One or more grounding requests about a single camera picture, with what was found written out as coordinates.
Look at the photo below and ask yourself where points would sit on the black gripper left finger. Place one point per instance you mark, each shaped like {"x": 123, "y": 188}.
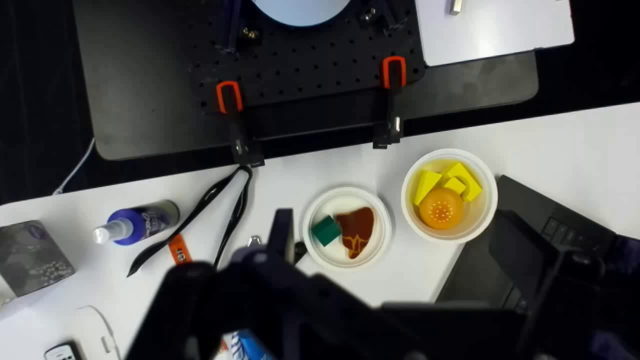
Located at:
{"x": 294, "y": 316}

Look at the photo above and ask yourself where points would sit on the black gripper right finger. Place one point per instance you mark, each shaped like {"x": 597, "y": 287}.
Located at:
{"x": 582, "y": 313}

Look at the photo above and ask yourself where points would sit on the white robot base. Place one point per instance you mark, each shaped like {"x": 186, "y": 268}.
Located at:
{"x": 301, "y": 13}

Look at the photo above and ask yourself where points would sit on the green cube block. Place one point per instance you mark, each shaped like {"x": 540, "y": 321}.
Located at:
{"x": 327, "y": 231}

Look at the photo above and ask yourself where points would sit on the small white plate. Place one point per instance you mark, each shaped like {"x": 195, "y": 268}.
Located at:
{"x": 339, "y": 201}

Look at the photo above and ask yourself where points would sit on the brown heart-shaped block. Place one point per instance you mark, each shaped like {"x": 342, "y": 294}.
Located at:
{"x": 357, "y": 231}

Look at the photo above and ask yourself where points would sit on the yellow square block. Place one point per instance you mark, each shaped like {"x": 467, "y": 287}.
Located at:
{"x": 461, "y": 180}

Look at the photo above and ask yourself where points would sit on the yellow triangular block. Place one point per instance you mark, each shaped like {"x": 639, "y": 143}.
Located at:
{"x": 427, "y": 180}

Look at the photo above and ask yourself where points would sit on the black laptop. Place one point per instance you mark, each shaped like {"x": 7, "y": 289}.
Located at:
{"x": 509, "y": 263}

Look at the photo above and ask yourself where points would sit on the blue white spray bottle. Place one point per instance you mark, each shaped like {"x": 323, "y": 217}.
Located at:
{"x": 132, "y": 225}

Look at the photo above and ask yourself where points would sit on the orange perforated ball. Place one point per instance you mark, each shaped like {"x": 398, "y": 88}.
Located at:
{"x": 440, "y": 208}

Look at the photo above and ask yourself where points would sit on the white bowl with yellow blocks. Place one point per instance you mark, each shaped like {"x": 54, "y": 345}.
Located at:
{"x": 478, "y": 212}

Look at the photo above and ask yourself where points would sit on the left orange black clamp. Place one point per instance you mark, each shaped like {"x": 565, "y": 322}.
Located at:
{"x": 231, "y": 105}

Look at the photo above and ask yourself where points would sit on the orange black clamp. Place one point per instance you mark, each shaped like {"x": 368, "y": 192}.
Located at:
{"x": 394, "y": 79}
{"x": 231, "y": 105}

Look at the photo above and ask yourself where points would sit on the black perforated mounting board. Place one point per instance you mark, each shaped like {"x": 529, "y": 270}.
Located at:
{"x": 274, "y": 63}

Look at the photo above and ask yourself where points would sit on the silver tissue box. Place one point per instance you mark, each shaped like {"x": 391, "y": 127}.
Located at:
{"x": 31, "y": 260}

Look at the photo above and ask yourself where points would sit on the right orange black clamp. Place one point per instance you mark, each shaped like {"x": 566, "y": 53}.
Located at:
{"x": 394, "y": 79}

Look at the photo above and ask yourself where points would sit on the white paper sheet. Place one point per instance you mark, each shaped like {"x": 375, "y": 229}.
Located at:
{"x": 465, "y": 31}

